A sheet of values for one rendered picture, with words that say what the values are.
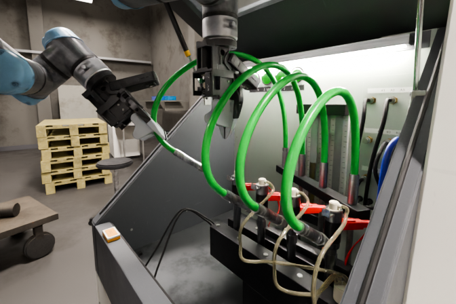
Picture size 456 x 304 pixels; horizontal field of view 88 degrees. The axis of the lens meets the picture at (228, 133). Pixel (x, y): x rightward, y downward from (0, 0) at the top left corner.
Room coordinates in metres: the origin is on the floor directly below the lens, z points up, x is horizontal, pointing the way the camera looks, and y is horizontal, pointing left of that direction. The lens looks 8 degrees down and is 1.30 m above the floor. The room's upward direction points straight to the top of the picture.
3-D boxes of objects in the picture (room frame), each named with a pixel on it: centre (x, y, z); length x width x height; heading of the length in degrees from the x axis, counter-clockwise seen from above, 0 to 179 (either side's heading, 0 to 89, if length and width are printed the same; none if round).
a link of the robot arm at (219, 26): (0.53, 0.01, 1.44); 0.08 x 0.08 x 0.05
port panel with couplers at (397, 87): (0.56, -0.38, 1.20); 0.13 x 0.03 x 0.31; 41
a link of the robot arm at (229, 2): (0.53, 0.02, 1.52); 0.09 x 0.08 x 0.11; 157
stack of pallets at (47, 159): (3.89, 2.58, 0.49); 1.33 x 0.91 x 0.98; 35
